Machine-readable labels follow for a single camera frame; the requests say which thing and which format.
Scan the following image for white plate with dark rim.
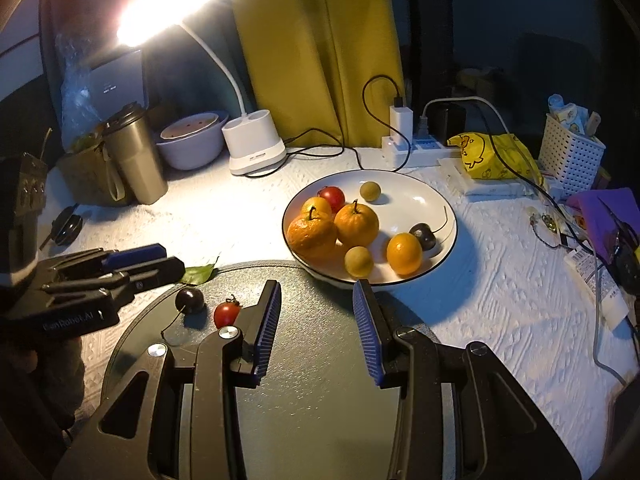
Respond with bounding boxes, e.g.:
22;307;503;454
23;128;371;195
281;170;458;291

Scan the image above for yellow curtain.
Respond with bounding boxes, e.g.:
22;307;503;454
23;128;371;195
235;0;406;149

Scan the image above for black adapter cable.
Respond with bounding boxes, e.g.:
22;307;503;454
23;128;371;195
467;102;626;261

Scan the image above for purple cloth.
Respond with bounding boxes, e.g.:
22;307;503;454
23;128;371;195
565;187;640;266

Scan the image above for green leaf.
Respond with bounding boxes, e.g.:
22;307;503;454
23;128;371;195
180;257;220;286

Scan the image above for black charger cable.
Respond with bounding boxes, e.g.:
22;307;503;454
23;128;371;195
245;76;404;177

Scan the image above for black power adapter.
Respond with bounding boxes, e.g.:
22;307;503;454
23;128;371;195
432;102;468;136

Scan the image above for grey cable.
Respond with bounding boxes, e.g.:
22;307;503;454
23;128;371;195
592;260;632;387

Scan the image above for lavender bowl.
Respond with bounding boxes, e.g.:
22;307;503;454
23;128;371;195
156;110;228;171

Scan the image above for white charger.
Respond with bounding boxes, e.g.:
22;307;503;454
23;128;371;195
390;105;413;143

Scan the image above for white cable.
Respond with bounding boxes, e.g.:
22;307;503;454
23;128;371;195
422;96;508;136

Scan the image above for red cherry tomato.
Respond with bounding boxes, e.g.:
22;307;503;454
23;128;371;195
214;294;242;331
317;186;346;213

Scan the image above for white woven basket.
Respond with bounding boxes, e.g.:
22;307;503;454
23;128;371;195
539;94;607;194

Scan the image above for dark cherry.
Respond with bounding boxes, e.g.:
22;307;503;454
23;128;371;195
162;286;206;343
409;206;448;252

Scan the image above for round grey tray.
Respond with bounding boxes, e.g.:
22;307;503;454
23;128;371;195
102;260;441;480

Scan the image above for white desk lamp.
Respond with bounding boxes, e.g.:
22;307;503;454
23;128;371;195
116;0;287;177

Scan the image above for white power strip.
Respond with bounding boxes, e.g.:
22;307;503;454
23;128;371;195
382;135;451;159

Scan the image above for steel tumbler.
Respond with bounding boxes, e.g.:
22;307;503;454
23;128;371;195
101;102;168;206

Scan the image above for mandarin orange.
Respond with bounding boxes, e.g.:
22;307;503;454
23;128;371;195
301;196;333;218
386;232;424;276
334;199;380;248
286;207;339;260

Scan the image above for dark window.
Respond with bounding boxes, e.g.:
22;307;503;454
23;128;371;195
400;0;601;151

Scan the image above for white textured tablecloth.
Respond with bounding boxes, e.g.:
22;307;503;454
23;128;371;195
37;145;640;461

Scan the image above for clear plastic bag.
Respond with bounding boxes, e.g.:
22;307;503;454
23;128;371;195
55;32;101;151

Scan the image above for black round case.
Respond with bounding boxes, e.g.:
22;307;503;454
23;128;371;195
52;214;83;247

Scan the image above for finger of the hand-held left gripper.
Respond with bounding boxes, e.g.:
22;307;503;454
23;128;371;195
42;256;186;297
100;243;167;270

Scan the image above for white paper label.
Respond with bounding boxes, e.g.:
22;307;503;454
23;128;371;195
564;250;630;331

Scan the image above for patterned white bowl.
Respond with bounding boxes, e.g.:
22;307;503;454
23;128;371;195
160;112;222;141

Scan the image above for white flat packets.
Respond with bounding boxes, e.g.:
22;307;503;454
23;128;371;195
440;157;532;199

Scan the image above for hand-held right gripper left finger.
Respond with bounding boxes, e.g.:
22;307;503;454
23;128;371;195
52;280;282;480

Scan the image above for yellow printed bag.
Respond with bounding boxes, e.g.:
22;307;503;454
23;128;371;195
446;131;543;186

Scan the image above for beaded keychain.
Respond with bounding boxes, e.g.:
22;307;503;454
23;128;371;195
525;205;567;249

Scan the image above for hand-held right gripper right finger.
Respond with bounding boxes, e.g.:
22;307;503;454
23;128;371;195
352;279;582;480

